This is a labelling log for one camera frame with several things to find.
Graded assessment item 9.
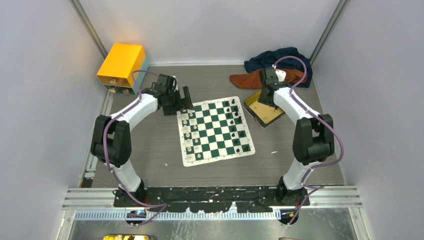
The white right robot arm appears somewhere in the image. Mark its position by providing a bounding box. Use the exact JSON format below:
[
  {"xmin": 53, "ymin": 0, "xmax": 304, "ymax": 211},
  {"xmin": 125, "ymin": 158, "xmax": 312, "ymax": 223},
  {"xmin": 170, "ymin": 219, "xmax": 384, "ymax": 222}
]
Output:
[{"xmin": 258, "ymin": 67, "xmax": 335, "ymax": 206}]

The green white chess mat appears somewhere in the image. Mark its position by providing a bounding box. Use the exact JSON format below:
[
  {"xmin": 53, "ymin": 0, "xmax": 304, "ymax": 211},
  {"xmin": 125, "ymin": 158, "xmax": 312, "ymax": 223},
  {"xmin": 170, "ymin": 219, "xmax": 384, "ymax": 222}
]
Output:
[{"xmin": 177, "ymin": 96, "xmax": 256, "ymax": 167}]

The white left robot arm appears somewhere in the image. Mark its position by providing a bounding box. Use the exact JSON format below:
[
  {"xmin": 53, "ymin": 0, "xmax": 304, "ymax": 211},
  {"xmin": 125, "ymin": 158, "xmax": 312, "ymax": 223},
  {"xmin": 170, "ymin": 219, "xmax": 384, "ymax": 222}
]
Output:
[{"xmin": 90, "ymin": 74, "xmax": 194, "ymax": 207}]

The aluminium wall rail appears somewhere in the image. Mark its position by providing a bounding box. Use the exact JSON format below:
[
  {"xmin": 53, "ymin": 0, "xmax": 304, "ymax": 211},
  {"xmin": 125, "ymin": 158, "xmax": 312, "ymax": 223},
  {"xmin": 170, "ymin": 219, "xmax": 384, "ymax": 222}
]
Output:
[
  {"xmin": 310, "ymin": 0, "xmax": 350, "ymax": 65},
  {"xmin": 69, "ymin": 0, "xmax": 108, "ymax": 59}
]

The orange brown cloth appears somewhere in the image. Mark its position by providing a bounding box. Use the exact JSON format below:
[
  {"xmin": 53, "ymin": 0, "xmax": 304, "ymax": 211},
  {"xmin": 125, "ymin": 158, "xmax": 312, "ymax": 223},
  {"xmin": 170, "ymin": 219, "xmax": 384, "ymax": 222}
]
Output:
[{"xmin": 229, "ymin": 68, "xmax": 304, "ymax": 90}]

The dark blue cloth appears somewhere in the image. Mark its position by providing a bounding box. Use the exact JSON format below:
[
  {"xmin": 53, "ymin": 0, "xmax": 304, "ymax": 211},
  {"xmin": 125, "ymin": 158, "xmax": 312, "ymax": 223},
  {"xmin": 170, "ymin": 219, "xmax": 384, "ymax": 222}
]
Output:
[{"xmin": 244, "ymin": 47, "xmax": 313, "ymax": 88}]

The gold metal tin tray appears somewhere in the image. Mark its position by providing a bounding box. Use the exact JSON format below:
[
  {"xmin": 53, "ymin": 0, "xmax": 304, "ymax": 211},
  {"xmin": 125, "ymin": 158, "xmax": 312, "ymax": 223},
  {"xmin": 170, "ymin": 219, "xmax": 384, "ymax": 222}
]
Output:
[{"xmin": 243, "ymin": 90, "xmax": 285, "ymax": 129}]

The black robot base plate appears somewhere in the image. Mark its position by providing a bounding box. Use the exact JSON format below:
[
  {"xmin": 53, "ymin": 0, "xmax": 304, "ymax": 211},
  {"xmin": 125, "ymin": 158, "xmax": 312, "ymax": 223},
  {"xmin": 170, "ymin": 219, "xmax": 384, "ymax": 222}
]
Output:
[{"xmin": 113, "ymin": 186, "xmax": 308, "ymax": 213}]

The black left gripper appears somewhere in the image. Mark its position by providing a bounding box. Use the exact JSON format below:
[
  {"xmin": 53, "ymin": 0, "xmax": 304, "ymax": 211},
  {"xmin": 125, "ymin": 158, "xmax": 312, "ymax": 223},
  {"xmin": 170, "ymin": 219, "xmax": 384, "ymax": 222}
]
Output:
[{"xmin": 164, "ymin": 86, "xmax": 195, "ymax": 116}]

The yellow teal drawer box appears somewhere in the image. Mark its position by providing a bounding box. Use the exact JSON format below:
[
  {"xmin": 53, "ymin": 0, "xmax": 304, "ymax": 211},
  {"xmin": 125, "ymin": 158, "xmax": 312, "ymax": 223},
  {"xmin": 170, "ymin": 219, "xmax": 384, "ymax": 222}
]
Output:
[{"xmin": 97, "ymin": 43, "xmax": 150, "ymax": 95}]

